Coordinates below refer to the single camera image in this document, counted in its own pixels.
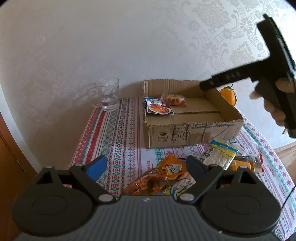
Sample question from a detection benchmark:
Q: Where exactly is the yellow fish strip snack bag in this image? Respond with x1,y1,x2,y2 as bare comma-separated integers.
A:
161,139,239,200

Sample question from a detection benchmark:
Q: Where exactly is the orange snack pack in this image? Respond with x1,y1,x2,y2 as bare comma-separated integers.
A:
228,160,254,173

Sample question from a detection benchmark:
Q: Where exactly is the small bread roll packet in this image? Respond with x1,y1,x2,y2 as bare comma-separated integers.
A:
160,94,187,107

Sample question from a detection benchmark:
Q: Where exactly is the shiny orange foil snack bag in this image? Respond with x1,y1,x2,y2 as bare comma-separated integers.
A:
122,170,168,196

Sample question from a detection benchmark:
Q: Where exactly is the clear packet with red tab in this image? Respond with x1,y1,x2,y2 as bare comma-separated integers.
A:
234,154,264,173

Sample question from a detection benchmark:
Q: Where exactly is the photo-print snack packet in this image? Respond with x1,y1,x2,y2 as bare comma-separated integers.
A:
144,97,174,115

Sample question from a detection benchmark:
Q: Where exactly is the person's right hand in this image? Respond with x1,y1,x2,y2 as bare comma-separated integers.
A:
250,78,295,131

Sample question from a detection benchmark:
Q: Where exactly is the orange with green leaf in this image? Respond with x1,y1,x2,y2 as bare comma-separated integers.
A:
219,85,237,106

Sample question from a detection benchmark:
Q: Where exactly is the patterned woven tablecloth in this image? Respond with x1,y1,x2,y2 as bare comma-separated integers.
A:
72,98,295,240

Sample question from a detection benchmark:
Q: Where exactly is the open cardboard box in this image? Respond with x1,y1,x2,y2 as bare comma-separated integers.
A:
142,79,244,148

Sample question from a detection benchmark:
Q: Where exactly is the clear glass mug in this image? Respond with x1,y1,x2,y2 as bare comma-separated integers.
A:
88,78,119,112

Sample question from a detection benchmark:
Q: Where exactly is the brown wooden door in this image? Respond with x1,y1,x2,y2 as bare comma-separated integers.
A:
1,117,37,240

